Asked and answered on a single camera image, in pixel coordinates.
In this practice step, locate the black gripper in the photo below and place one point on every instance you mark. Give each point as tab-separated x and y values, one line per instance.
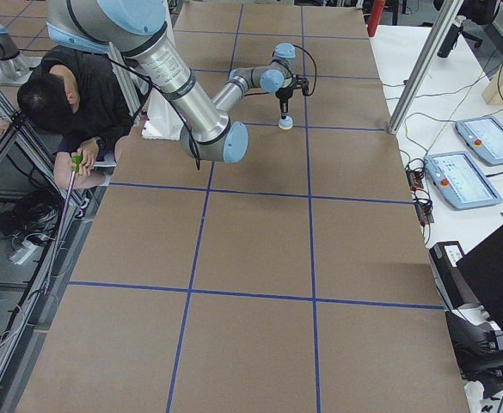
283	101

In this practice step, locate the blue call bell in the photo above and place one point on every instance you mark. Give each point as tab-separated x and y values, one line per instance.
285	123

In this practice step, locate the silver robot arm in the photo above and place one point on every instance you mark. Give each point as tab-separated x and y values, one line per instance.
139	31

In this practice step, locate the second grey robot arm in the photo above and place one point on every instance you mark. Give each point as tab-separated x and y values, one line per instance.
15	66

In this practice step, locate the person's hand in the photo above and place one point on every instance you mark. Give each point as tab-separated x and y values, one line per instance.
88	150

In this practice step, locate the red fire extinguisher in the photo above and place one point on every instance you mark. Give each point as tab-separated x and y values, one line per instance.
375	16

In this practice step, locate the orange electronics board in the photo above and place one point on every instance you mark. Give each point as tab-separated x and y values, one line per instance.
415	178

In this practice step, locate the black bottle on table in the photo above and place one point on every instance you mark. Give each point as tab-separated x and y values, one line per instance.
450	40

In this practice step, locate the near teach pendant tablet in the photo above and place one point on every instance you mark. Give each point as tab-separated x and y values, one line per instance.
460	181

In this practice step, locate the teach pendant tablet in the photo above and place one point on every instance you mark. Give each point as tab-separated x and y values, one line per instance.
484	136
460	181

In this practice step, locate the seated person in black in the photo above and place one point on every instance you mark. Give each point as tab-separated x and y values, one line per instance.
77	95

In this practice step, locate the far teach pendant tablet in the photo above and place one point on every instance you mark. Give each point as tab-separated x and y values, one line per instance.
484	136

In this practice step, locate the black box with label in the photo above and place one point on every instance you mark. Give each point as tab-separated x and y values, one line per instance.
453	288

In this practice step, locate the white power strip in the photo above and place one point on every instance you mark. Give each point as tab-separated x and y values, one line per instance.
23	252

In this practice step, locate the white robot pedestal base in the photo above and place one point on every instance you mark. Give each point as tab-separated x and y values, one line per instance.
162	120

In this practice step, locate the aluminium frame post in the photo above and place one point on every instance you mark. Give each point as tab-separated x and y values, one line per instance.
433	42

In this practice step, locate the green handled grabber stick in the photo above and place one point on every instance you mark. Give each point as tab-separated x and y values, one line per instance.
76	161

